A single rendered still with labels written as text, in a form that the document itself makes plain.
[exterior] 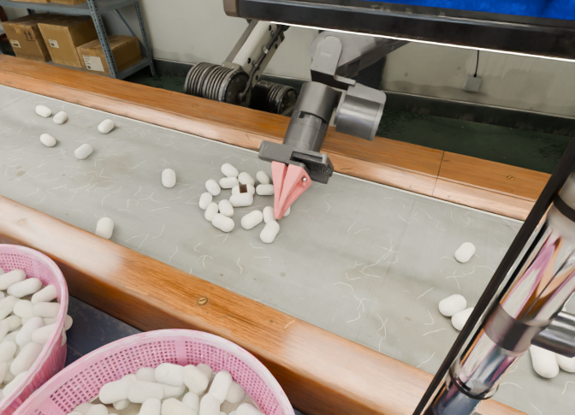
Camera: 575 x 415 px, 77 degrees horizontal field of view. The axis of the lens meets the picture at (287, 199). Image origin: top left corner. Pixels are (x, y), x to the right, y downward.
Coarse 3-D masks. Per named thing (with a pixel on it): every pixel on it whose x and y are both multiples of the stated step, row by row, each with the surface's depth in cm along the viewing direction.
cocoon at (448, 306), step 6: (456, 294) 42; (444, 300) 41; (450, 300) 41; (456, 300) 41; (462, 300) 41; (444, 306) 41; (450, 306) 41; (456, 306) 41; (462, 306) 41; (444, 312) 41; (450, 312) 41
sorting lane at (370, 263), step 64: (0, 128) 75; (64, 128) 75; (128, 128) 75; (0, 192) 59; (64, 192) 59; (128, 192) 59; (192, 192) 59; (256, 192) 59; (320, 192) 59; (384, 192) 59; (192, 256) 49; (256, 256) 49; (320, 256) 49; (384, 256) 49; (448, 256) 49; (320, 320) 41; (384, 320) 41; (448, 320) 41; (512, 384) 36
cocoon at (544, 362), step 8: (536, 352) 37; (544, 352) 36; (536, 360) 36; (544, 360) 36; (552, 360) 36; (536, 368) 36; (544, 368) 35; (552, 368) 35; (544, 376) 36; (552, 376) 35
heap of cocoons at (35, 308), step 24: (0, 288) 45; (24, 288) 44; (48, 288) 44; (0, 312) 42; (24, 312) 42; (48, 312) 42; (0, 336) 40; (24, 336) 40; (48, 336) 40; (0, 360) 38; (24, 360) 38; (0, 384) 37
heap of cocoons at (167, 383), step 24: (120, 384) 35; (144, 384) 36; (168, 384) 36; (192, 384) 36; (216, 384) 36; (72, 408) 35; (96, 408) 34; (120, 408) 36; (144, 408) 34; (168, 408) 34; (192, 408) 35; (216, 408) 34; (240, 408) 34
